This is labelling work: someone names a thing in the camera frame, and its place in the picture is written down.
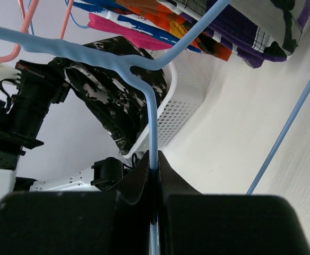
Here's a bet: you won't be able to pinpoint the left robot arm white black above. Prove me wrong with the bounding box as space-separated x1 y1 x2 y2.
0 61 139 199

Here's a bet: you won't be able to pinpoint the white plastic basket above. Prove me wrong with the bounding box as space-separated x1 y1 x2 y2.
122 50 208 159

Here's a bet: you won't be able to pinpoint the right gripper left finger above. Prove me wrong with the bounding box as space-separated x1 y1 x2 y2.
0 154 150 254

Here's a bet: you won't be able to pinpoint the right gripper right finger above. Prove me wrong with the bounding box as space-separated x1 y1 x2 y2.
158 152 310 254

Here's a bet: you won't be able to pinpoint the pink trousers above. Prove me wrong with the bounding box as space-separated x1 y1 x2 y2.
88 13 172 50

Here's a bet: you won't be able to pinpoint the orange patterned trousers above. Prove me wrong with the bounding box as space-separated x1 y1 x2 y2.
116 0 231 61

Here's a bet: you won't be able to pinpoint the purple grey patterned trousers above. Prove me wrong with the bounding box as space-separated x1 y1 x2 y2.
157 0 310 69

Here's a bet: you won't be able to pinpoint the blue white patterned trousers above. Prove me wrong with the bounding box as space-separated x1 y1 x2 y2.
73 1 179 46

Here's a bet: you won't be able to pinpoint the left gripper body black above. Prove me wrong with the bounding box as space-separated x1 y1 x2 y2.
0 60 70 148

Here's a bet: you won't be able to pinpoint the blue hanger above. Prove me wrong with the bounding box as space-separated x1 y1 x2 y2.
27 0 92 35
0 1 310 254

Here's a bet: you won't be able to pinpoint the pink hanger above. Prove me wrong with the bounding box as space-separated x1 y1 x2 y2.
0 0 39 63
59 0 74 39

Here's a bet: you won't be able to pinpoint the black white patterned trousers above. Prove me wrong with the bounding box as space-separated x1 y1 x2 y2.
48 36 167 155

